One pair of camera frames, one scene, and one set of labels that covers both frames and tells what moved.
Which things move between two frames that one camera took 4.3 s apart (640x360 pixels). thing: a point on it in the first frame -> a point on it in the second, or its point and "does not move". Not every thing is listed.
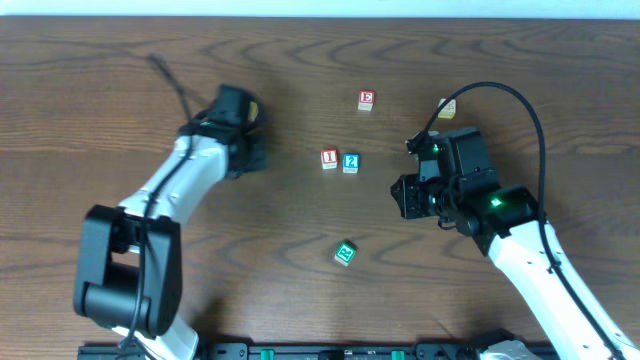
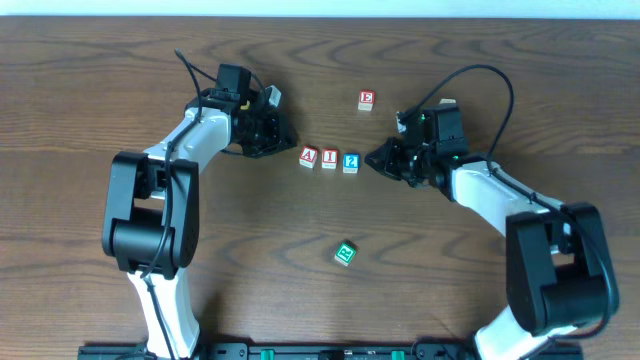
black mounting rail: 310,351 does not move
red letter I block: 329,157 does not move
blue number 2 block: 351,163 does not move
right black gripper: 407,198 -> 395,160
